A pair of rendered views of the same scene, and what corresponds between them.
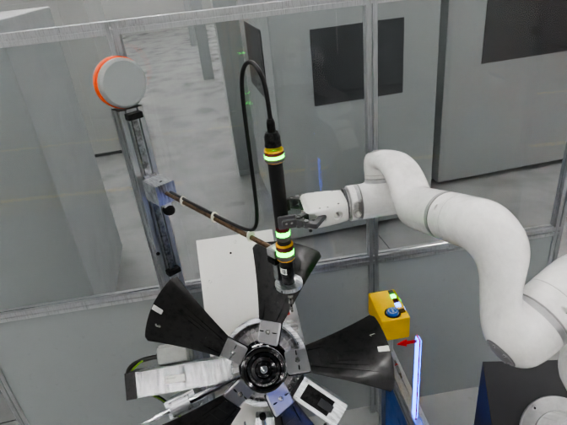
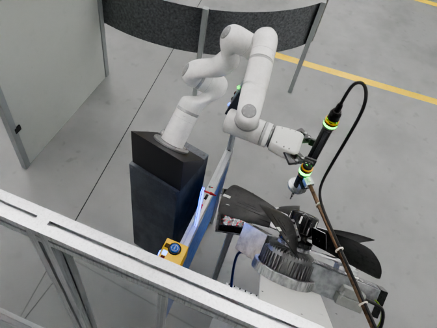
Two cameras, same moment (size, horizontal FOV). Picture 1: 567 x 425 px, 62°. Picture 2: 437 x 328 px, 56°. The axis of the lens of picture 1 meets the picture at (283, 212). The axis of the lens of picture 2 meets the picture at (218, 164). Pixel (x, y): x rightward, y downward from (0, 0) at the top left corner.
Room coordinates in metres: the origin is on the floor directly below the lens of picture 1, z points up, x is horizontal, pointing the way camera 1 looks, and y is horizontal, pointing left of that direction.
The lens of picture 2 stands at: (1.91, -0.05, 2.65)
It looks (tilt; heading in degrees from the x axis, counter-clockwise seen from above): 53 degrees down; 195
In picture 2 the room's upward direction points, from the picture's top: 13 degrees clockwise
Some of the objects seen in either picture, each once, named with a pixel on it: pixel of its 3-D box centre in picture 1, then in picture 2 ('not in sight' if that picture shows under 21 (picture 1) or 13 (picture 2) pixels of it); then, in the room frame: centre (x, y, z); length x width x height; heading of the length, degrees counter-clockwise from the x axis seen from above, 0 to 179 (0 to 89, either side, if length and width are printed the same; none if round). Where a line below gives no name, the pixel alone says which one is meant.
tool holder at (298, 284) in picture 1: (284, 268); (302, 181); (0.97, 0.01, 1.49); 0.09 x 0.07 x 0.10; 40
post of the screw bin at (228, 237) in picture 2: not in sight; (222, 257); (0.87, -0.18, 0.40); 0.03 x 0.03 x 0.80; 20
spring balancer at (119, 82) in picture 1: (120, 82); not in sight; (1.52, 0.46, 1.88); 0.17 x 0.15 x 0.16; 95
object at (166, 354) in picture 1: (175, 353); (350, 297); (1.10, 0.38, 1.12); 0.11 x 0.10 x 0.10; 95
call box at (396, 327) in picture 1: (388, 315); (169, 263); (1.28, -0.33, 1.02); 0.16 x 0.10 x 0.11; 5
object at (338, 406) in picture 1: (317, 398); (255, 242); (0.99, -0.04, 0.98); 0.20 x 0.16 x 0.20; 5
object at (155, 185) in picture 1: (159, 189); not in sight; (1.44, 0.40, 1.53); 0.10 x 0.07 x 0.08; 40
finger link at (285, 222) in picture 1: (293, 223); (311, 139); (0.91, -0.02, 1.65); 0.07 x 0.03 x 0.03; 95
